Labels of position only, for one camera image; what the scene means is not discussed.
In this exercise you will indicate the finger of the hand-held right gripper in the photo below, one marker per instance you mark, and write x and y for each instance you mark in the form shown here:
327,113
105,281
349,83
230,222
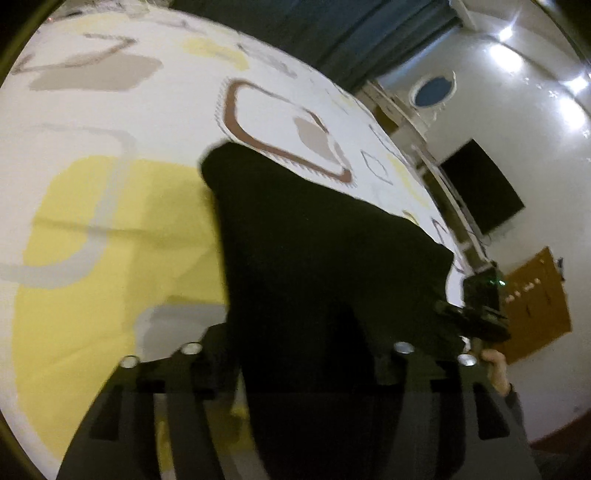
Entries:
450,311

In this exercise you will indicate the black pants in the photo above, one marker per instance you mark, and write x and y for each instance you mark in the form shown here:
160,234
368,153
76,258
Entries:
323,254

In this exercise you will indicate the bright ceiling light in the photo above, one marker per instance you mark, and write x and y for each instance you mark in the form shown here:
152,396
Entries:
577,83
504,39

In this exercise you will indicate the white vanity dresser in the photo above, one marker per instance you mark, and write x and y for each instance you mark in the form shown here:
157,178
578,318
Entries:
392,110

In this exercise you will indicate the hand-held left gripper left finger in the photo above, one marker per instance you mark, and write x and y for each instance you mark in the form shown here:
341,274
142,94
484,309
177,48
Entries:
220,364

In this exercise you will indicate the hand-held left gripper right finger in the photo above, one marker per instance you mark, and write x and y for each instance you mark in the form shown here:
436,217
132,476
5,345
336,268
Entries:
392,371

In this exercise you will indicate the person's right hand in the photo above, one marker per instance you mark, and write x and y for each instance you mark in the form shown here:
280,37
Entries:
496,369

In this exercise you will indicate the black wall television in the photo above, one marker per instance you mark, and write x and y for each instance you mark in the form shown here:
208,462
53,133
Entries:
485,189

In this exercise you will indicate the patterned bed sheet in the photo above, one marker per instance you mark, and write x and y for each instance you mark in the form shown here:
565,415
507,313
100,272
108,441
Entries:
115,115

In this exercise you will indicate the dark blue curtain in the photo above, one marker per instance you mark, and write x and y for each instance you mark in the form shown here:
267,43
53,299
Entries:
346,37

